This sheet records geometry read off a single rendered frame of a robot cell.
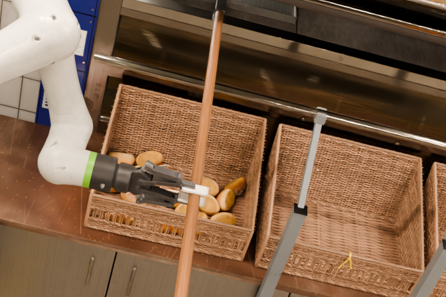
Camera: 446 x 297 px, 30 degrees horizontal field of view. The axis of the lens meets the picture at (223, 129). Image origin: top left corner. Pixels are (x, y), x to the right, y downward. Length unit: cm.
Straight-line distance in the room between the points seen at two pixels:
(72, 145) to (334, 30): 126
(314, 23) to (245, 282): 95
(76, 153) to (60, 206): 80
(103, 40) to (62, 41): 120
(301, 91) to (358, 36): 29
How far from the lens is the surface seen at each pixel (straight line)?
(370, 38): 307
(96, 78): 306
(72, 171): 209
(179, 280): 192
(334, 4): 265
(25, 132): 315
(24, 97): 318
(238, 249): 282
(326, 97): 300
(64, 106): 211
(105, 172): 208
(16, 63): 178
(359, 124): 262
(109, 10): 290
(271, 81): 297
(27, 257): 293
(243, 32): 287
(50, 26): 176
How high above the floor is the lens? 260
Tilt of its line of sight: 37 degrees down
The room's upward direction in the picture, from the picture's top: 18 degrees clockwise
